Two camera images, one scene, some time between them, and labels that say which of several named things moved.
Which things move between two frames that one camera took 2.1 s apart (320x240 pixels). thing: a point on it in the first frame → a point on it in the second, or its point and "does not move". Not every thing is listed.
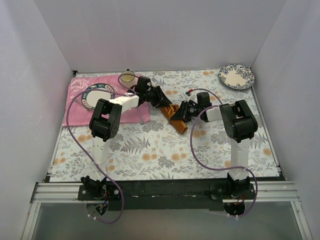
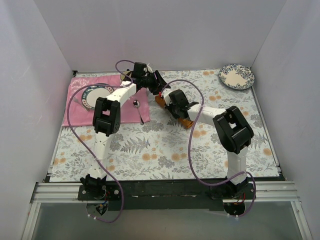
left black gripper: (157, 95) → (154, 81)
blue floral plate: (236, 76) does not move
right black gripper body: (185, 111) → (173, 111)
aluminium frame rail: (52, 193) does not move
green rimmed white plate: (90, 99) does not move
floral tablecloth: (156, 151) does not move
